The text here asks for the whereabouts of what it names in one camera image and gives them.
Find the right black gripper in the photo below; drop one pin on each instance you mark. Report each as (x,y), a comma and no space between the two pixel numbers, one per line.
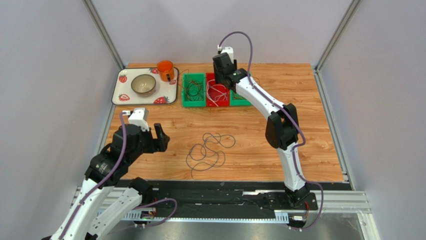
(220,66)

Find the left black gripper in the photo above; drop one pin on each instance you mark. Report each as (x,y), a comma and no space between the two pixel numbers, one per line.
(161,142)

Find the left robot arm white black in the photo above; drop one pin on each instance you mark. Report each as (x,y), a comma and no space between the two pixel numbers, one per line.
(83,221)

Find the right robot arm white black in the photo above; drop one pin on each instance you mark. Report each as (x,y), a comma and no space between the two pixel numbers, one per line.
(282,126)

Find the red bin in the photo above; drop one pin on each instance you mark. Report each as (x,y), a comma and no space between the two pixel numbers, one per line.
(217,95)

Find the right green bin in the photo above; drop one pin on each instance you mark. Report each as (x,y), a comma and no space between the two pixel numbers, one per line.
(237,100)

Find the green bin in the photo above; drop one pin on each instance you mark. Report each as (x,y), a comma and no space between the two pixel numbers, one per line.
(237,100)
(193,93)

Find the left green bin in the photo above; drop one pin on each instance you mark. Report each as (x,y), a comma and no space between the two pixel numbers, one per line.
(193,93)

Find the strawberry pattern tray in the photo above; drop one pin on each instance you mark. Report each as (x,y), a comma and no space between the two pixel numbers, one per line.
(123,95)

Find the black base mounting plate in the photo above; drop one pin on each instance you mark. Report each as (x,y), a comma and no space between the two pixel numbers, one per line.
(257,200)

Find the orange mug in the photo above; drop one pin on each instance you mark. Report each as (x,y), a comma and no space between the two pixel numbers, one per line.
(166,70)

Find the beige ceramic bowl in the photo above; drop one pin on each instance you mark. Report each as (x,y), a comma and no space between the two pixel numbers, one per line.
(144,85)

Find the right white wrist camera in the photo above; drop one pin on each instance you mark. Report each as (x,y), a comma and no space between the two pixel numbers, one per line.
(226,49)

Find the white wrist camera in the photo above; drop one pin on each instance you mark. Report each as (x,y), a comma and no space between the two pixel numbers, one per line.
(226,49)
(138,117)

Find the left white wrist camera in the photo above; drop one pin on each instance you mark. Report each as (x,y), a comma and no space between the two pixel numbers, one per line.
(138,117)

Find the aluminium frame rail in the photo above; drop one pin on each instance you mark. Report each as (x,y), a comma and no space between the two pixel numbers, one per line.
(332,198)

